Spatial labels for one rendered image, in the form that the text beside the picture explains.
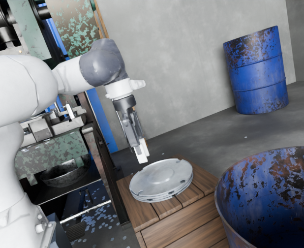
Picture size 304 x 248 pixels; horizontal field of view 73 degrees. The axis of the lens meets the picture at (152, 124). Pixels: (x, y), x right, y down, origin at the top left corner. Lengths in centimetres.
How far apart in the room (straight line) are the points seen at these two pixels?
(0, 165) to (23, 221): 17
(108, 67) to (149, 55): 212
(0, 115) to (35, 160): 93
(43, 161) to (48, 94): 89
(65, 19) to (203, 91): 220
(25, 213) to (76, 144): 57
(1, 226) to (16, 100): 44
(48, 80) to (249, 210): 70
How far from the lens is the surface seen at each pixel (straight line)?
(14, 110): 37
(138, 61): 265
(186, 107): 284
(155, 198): 84
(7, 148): 69
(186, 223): 85
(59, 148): 124
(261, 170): 77
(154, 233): 82
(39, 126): 129
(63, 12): 109
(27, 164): 129
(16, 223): 73
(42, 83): 40
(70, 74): 61
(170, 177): 91
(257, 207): 82
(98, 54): 58
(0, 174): 71
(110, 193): 126
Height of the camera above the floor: 83
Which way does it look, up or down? 14 degrees down
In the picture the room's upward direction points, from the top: 18 degrees counter-clockwise
